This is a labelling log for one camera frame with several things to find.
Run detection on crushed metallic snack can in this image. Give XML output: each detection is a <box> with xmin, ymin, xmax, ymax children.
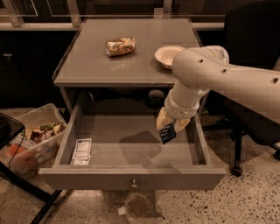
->
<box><xmin>105</xmin><ymin>37</ymin><xmax>136</xmax><ymax>57</ymax></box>

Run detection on black folding table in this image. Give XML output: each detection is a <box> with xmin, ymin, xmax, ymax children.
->
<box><xmin>0</xmin><ymin>112</ymin><xmax>64</xmax><ymax>224</ymax></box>

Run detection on metal drawer knob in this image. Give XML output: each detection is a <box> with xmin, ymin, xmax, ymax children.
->
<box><xmin>130</xmin><ymin>179</ymin><xmax>138</xmax><ymax>189</ymax></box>

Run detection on white paper bowl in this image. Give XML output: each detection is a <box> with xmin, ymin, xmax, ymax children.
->
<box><xmin>154</xmin><ymin>45</ymin><xmax>184</xmax><ymax>69</ymax></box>

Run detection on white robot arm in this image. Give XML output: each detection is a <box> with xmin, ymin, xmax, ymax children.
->
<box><xmin>156</xmin><ymin>45</ymin><xmax>280</xmax><ymax>132</ymax></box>

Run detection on dark tape roll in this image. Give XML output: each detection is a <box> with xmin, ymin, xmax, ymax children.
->
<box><xmin>144</xmin><ymin>89</ymin><xmax>165</xmax><ymax>109</ymax></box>

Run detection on grey open top drawer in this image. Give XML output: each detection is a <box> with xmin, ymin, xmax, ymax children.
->
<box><xmin>39</xmin><ymin>106</ymin><xmax>226</xmax><ymax>190</ymax></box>

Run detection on white snack packet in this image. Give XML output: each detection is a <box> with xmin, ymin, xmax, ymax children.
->
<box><xmin>71</xmin><ymin>138</ymin><xmax>91</xmax><ymax>165</ymax></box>

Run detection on black cable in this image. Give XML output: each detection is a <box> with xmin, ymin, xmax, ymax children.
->
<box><xmin>7</xmin><ymin>128</ymin><xmax>27</xmax><ymax>170</ymax></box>

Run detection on grey cabinet with counter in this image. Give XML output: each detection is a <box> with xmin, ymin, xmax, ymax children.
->
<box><xmin>54</xmin><ymin>18</ymin><xmax>201</xmax><ymax>111</ymax></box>

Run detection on black office chair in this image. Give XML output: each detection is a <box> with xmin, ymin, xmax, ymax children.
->
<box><xmin>204</xmin><ymin>0</ymin><xmax>280</xmax><ymax>177</ymax></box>

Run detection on snacks in plastic bin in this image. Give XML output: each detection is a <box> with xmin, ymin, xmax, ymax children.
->
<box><xmin>8</xmin><ymin>122</ymin><xmax>64</xmax><ymax>156</ymax></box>

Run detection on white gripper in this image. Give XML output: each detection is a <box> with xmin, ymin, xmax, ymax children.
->
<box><xmin>156</xmin><ymin>94</ymin><xmax>200</xmax><ymax>132</ymax></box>

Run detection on blue rxbar blueberry bar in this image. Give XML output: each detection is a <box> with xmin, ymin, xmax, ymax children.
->
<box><xmin>159</xmin><ymin>122</ymin><xmax>177</xmax><ymax>144</ymax></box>

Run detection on round floor drain cover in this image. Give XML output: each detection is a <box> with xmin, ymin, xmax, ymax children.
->
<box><xmin>125</xmin><ymin>191</ymin><xmax>157</xmax><ymax>218</ymax></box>

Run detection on clear plastic storage bin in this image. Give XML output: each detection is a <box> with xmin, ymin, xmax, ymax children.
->
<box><xmin>0</xmin><ymin>103</ymin><xmax>67</xmax><ymax>174</ymax></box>

